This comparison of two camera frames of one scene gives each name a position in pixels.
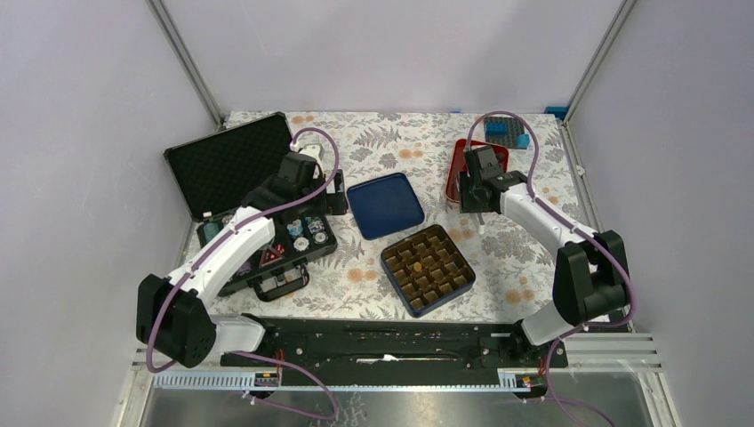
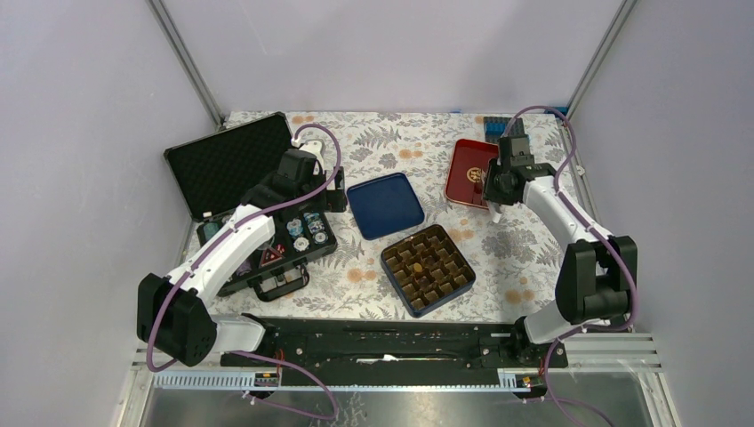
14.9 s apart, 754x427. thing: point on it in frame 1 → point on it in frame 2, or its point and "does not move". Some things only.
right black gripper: (467, 205) → (490, 193)
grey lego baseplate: (503, 131) does not move
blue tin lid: (385, 205) does not move
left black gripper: (331, 204) does not move
